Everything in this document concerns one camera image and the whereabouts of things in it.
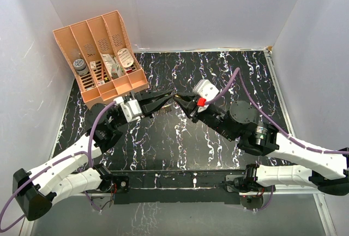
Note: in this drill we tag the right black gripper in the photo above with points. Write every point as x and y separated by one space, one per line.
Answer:
190 107

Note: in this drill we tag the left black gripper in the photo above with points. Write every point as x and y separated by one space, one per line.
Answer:
142 96

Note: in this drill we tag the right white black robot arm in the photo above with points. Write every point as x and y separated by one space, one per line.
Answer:
322 169

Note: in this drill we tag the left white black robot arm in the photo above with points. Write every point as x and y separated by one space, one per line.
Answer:
73 170

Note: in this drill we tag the white paper packets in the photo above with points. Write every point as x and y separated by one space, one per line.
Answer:
113 66

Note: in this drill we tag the white oval packet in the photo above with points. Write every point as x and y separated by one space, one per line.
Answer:
125 58

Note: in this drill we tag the small white card box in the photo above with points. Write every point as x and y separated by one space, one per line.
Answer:
94 65

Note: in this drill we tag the peach plastic desk organizer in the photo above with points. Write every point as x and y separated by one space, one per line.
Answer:
88 39

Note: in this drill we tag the grey round tin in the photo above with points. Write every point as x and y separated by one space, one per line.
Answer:
80 67

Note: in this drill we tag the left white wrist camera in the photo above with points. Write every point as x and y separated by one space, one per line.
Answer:
127 109

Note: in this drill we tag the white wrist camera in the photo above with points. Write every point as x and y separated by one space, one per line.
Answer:
127 109
205 89

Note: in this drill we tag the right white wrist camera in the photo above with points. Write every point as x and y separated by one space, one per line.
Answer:
205 89

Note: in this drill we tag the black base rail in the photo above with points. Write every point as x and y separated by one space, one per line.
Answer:
203 186

